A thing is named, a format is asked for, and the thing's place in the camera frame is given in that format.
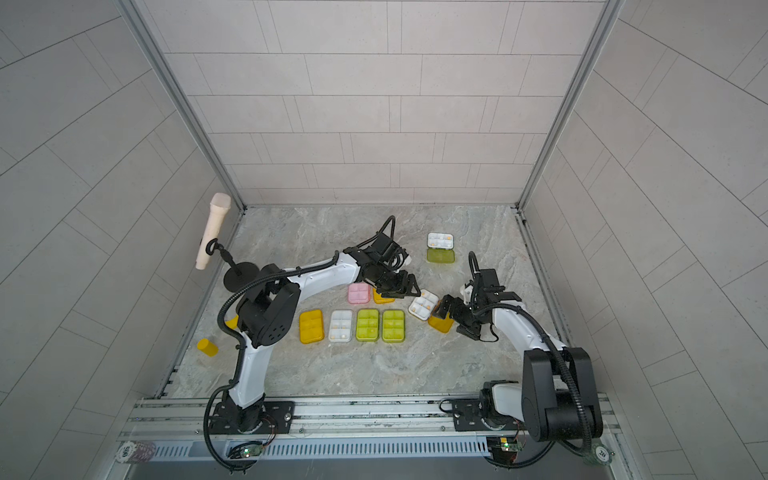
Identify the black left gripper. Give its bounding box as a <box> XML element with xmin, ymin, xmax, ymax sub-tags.
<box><xmin>371</xmin><ymin>262</ymin><xmax>424</xmax><ymax>297</ymax></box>

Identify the small yellow pillbox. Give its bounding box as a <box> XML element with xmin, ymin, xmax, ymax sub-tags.
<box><xmin>373</xmin><ymin>289</ymin><xmax>395</xmax><ymax>305</ymax></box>

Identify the green pillbox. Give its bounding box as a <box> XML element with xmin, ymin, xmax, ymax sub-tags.
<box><xmin>355</xmin><ymin>309</ymin><xmax>380</xmax><ymax>342</ymax></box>
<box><xmin>426</xmin><ymin>232</ymin><xmax>456</xmax><ymax>264</ymax></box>
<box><xmin>381</xmin><ymin>309</ymin><xmax>406</xmax><ymax>343</ymax></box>

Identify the pink pillbox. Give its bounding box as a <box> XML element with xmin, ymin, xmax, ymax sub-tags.
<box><xmin>347</xmin><ymin>282</ymin><xmax>372</xmax><ymax>305</ymax></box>

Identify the clear white pillbox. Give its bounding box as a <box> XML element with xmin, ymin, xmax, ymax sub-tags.
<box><xmin>328</xmin><ymin>310</ymin><xmax>353</xmax><ymax>343</ymax></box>

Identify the yellow six-slot pillbox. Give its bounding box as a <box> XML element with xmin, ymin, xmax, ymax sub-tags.
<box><xmin>299</xmin><ymin>309</ymin><xmax>325</xmax><ymax>344</ymax></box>

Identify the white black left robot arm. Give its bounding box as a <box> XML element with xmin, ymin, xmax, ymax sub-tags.
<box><xmin>203</xmin><ymin>231</ymin><xmax>421</xmax><ymax>434</ymax></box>

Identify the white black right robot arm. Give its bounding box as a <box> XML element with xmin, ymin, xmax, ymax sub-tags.
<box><xmin>434</xmin><ymin>266</ymin><xmax>603</xmax><ymax>456</ymax></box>

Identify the right green circuit board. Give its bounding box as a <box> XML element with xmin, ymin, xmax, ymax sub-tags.
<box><xmin>486</xmin><ymin>437</ymin><xmax>522</xmax><ymax>465</ymax></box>

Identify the green circuit board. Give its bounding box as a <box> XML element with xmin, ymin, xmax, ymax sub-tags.
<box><xmin>486</xmin><ymin>437</ymin><xmax>522</xmax><ymax>465</ymax></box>
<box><xmin>227</xmin><ymin>441</ymin><xmax>267</xmax><ymax>460</ymax></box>

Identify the black microphone stand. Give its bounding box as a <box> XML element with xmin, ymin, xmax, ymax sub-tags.
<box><xmin>205</xmin><ymin>238</ymin><xmax>260</xmax><ymax>293</ymax></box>

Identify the yellow plastic piece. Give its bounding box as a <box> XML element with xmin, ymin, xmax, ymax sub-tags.
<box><xmin>225</xmin><ymin>315</ymin><xmax>239</xmax><ymax>330</ymax></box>

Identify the beige microphone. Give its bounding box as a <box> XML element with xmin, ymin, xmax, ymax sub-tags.
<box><xmin>195</xmin><ymin>192</ymin><xmax>232</xmax><ymax>271</ymax></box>

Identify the small yellow piece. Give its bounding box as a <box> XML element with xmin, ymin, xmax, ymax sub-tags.
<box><xmin>197</xmin><ymin>338</ymin><xmax>219</xmax><ymax>357</ymax></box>

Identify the right poker chip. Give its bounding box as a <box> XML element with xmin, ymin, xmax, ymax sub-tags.
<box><xmin>584</xmin><ymin>443</ymin><xmax>614</xmax><ymax>466</ymax></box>

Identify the poker chip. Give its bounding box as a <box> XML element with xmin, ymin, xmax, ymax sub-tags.
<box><xmin>584</xmin><ymin>443</ymin><xmax>614</xmax><ymax>466</ymax></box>
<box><xmin>115</xmin><ymin>441</ymin><xmax>157</xmax><ymax>464</ymax></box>

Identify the left green circuit board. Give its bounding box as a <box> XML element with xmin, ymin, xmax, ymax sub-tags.
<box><xmin>227</xmin><ymin>441</ymin><xmax>267</xmax><ymax>460</ymax></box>

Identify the left poker chip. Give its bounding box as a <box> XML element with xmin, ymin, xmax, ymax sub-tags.
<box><xmin>115</xmin><ymin>441</ymin><xmax>157</xmax><ymax>464</ymax></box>

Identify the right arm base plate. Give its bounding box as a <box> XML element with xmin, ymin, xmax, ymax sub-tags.
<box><xmin>448</xmin><ymin>398</ymin><xmax>524</xmax><ymax>432</ymax></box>

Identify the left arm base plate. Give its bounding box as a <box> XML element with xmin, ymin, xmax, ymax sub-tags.
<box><xmin>208</xmin><ymin>400</ymin><xmax>296</xmax><ymax>435</ymax></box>

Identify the aluminium rail frame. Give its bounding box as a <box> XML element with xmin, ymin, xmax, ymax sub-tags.
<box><xmin>122</xmin><ymin>392</ymin><xmax>622</xmax><ymax>442</ymax></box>

